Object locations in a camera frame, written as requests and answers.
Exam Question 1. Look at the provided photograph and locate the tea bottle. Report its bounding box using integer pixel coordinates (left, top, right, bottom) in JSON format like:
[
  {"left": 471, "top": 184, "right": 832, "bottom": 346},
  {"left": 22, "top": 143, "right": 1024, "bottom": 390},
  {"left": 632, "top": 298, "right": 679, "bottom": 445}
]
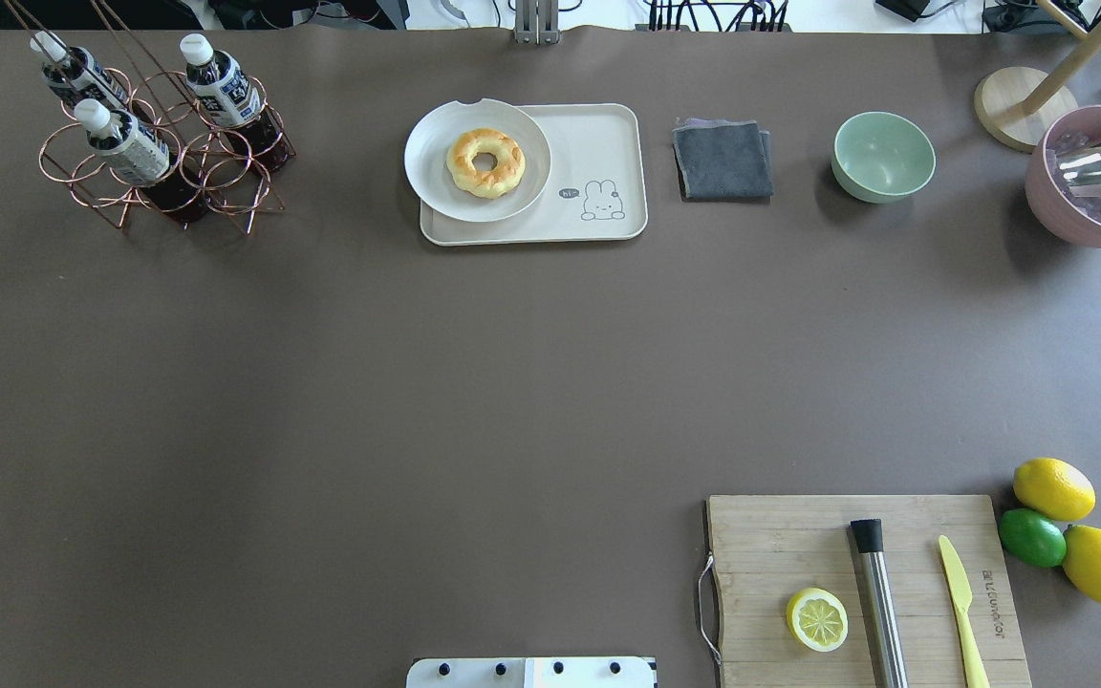
[
  {"left": 179, "top": 33, "right": 291, "bottom": 173},
  {"left": 30, "top": 32, "right": 153, "bottom": 123},
  {"left": 73, "top": 97, "right": 209, "bottom": 223}
]

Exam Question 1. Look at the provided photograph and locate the cream tray with bunny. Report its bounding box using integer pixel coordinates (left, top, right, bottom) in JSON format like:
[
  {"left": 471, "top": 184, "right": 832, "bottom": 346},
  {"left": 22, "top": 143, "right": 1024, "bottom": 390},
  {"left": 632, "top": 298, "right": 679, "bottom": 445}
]
[{"left": 419, "top": 103, "right": 648, "bottom": 247}]

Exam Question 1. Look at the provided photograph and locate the white round plate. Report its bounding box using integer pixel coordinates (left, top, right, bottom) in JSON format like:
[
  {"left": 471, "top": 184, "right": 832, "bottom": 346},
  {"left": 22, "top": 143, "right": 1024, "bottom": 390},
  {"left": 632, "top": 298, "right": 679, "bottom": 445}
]
[{"left": 403, "top": 97, "right": 553, "bottom": 223}]

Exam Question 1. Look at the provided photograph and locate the grey folded cloth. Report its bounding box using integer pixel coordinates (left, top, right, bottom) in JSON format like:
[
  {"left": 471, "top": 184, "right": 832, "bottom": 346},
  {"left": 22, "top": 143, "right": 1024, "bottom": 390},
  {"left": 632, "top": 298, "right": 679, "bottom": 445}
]
[{"left": 672, "top": 118, "right": 776, "bottom": 203}]

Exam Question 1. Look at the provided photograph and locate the bamboo cutting board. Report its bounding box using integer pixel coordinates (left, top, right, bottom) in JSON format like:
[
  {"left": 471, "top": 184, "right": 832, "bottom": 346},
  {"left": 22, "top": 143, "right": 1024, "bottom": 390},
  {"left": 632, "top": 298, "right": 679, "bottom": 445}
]
[{"left": 706, "top": 495, "right": 1032, "bottom": 687}]

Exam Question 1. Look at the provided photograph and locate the steel muddler black tip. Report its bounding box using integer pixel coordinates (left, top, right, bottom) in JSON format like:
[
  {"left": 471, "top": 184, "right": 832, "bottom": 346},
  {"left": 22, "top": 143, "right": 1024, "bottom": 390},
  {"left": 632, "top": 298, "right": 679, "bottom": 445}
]
[{"left": 851, "top": 518, "right": 911, "bottom": 687}]

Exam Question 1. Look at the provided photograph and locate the mint green bowl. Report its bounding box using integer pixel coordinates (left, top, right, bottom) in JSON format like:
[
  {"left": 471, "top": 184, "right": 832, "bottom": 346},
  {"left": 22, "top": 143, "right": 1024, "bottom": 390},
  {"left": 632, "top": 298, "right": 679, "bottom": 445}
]
[{"left": 831, "top": 112, "right": 937, "bottom": 204}]

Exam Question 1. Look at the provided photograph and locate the half lemon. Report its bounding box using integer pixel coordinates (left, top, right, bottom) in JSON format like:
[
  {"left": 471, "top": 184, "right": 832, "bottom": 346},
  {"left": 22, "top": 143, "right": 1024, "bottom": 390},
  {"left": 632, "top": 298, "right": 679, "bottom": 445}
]
[{"left": 784, "top": 587, "right": 849, "bottom": 653}]

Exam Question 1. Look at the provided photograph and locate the yellow plastic knife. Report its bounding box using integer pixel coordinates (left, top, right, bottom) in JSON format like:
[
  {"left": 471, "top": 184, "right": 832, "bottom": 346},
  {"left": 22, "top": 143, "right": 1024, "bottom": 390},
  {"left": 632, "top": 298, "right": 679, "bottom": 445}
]
[{"left": 937, "top": 535, "right": 991, "bottom": 688}]

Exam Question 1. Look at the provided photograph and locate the green lime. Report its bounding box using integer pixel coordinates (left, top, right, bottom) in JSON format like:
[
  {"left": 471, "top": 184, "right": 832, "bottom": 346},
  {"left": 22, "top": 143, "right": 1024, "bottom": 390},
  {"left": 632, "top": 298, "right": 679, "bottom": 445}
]
[{"left": 998, "top": 507, "right": 1068, "bottom": 568}]

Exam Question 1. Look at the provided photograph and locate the upper whole yellow lemon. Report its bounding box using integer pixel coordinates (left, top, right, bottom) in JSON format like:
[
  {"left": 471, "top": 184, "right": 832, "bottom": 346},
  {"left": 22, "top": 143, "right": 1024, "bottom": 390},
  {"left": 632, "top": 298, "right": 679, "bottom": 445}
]
[{"left": 1012, "top": 457, "right": 1097, "bottom": 522}]

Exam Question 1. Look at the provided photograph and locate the pink ice bowl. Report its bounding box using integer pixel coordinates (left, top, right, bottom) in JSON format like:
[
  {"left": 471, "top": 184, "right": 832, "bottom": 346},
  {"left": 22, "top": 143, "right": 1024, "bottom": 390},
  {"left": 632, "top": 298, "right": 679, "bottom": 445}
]
[{"left": 1025, "top": 105, "right": 1101, "bottom": 248}]

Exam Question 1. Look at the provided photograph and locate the glazed ring donut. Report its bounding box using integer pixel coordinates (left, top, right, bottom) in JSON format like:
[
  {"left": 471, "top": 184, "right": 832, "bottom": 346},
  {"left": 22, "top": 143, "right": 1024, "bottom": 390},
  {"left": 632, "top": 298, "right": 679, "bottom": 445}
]
[{"left": 445, "top": 127, "right": 526, "bottom": 200}]

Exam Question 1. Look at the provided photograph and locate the aluminium frame post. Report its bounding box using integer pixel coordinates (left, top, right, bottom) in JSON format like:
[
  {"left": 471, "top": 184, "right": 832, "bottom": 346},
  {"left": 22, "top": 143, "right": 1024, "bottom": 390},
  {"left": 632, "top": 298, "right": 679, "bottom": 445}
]
[{"left": 514, "top": 0, "right": 562, "bottom": 45}]

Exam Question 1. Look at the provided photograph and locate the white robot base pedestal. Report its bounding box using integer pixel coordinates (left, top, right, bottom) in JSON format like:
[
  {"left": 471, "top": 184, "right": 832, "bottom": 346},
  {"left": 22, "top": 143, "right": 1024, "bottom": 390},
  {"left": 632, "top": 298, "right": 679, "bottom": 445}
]
[{"left": 405, "top": 655, "right": 658, "bottom": 687}]

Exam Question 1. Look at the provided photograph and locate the copper wire bottle rack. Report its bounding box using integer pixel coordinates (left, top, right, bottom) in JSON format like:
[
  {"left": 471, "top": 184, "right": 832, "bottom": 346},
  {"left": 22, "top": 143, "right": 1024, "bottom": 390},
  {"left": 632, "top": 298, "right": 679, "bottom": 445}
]
[{"left": 8, "top": 1, "right": 294, "bottom": 234}]

